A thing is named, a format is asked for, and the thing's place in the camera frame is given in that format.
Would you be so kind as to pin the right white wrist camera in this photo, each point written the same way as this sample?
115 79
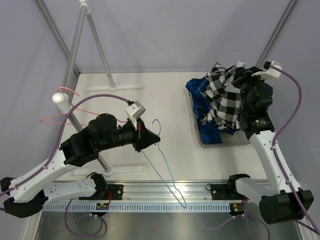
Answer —
271 70

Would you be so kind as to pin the black white checkered shirt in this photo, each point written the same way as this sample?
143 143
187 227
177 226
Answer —
223 97

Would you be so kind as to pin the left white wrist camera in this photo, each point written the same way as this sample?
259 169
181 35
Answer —
134 111

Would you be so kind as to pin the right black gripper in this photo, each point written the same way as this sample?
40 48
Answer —
243 75

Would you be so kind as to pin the left aluminium frame post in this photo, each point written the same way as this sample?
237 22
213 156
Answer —
44 10

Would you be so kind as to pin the aluminium frame post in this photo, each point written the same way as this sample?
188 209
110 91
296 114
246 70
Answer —
44 10
276 32

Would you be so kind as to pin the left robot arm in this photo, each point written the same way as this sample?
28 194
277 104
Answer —
30 193

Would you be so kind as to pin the pink wire hanger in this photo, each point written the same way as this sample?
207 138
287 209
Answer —
62 102

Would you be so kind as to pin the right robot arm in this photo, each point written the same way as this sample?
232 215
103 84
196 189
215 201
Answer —
284 199

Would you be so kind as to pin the grey clothes rack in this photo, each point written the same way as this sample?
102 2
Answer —
110 86

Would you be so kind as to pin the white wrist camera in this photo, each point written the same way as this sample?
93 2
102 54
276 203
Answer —
134 111
271 70

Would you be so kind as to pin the right aluminium frame post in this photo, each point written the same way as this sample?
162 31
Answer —
276 32

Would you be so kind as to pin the blue plaid shirt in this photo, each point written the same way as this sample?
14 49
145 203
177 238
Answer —
210 134

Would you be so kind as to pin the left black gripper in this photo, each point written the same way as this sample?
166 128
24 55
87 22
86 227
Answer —
143 138

